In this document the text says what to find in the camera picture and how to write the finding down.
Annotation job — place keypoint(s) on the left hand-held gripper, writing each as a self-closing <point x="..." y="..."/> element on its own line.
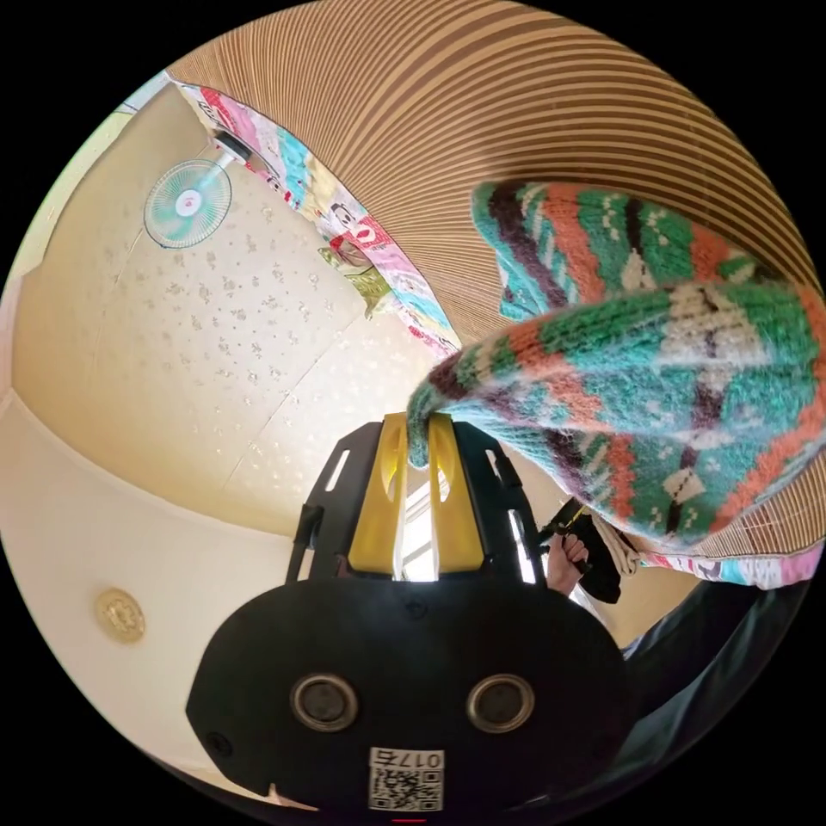
<point x="597" y="561"/>

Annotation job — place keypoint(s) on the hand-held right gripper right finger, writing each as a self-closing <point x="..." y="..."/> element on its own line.
<point x="455" y="523"/>

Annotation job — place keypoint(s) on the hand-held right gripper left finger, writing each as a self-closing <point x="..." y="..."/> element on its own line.
<point x="377" y="516"/>

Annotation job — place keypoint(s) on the round golden ceiling lamp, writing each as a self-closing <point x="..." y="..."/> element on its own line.
<point x="120" y="615"/>

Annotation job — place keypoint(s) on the person's body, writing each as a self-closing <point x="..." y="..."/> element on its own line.
<point x="710" y="665"/>

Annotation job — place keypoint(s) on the green orange patterned knit sweater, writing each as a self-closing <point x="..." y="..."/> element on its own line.
<point x="677" y="361"/>

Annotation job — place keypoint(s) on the person's left hand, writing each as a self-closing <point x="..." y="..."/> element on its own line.
<point x="565" y="563"/>

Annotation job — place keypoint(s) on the wall fan with teal blades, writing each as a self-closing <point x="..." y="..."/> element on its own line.
<point x="187" y="203"/>

